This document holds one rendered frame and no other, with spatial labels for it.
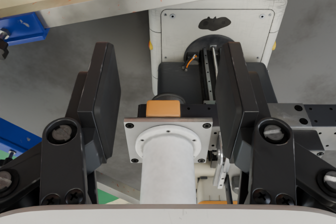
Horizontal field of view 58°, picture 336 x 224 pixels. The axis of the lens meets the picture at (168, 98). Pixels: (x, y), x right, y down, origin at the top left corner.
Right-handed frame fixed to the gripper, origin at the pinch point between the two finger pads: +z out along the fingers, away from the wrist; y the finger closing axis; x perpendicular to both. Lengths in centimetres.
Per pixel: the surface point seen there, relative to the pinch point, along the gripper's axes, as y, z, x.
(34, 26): -24, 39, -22
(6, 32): -29, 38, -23
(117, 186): -18, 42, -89
